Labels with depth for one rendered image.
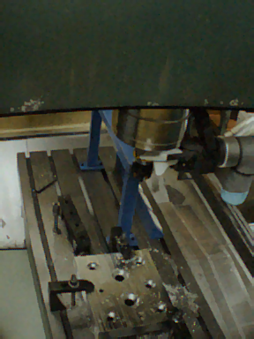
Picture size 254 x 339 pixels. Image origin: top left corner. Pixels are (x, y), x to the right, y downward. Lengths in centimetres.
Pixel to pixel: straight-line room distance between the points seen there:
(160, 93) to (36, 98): 21
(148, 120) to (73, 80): 20
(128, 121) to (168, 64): 18
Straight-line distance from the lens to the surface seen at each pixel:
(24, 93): 67
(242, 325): 157
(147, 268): 126
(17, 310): 158
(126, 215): 135
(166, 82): 72
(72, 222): 140
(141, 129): 82
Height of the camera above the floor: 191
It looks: 34 degrees down
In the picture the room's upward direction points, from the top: 8 degrees clockwise
